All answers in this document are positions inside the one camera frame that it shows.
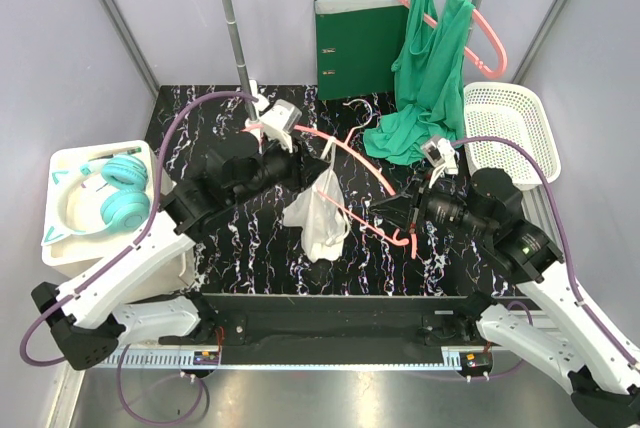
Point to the green tank top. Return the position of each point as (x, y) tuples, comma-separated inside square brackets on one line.
[(428, 83)]

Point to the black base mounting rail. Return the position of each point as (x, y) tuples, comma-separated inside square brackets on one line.
[(339, 332)]

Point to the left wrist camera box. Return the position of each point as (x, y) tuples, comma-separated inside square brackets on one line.
[(277, 124)]

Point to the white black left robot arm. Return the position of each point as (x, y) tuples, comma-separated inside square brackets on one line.
[(89, 317)]

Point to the white perforated plastic basket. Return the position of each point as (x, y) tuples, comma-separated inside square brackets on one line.
[(514, 113)]

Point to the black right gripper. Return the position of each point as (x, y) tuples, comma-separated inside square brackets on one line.
[(396, 210)]

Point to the teal cat ear headphones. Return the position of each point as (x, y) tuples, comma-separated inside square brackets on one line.
[(103, 196)]

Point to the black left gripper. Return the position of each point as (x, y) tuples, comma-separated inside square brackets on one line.
[(295, 162)]

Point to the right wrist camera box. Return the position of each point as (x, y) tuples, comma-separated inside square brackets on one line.
[(441, 155)]

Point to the white tank top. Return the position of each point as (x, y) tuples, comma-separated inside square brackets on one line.
[(317, 211)]

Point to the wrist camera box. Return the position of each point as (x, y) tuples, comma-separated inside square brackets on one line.
[(277, 124), (441, 155)]

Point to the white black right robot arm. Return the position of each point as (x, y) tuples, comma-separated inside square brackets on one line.
[(602, 384)]

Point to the white drawer storage box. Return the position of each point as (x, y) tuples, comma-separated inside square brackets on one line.
[(75, 255)]

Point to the pink plastic hanger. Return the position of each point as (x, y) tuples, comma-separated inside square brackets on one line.
[(452, 20)]

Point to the green ring binder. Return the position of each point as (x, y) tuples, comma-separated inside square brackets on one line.
[(357, 42)]

